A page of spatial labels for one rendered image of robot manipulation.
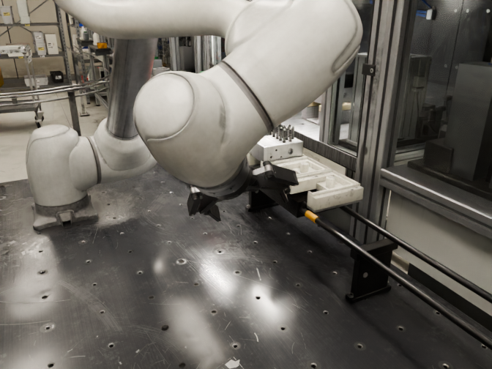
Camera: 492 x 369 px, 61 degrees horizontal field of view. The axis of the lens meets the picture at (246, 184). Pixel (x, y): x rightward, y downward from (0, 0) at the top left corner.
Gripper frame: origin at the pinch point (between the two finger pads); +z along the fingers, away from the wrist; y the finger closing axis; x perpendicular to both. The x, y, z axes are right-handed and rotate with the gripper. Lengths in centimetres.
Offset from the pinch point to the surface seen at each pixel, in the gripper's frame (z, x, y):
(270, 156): 31.2, 21.1, 4.3
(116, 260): 22.8, 2.2, -40.3
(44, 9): 443, 580, -336
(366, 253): 12.3, -13.2, 19.0
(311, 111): 60, 45, 21
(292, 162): 34.1, 18.7, 9.6
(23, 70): 479, 503, -411
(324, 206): 19.5, 0.4, 14.1
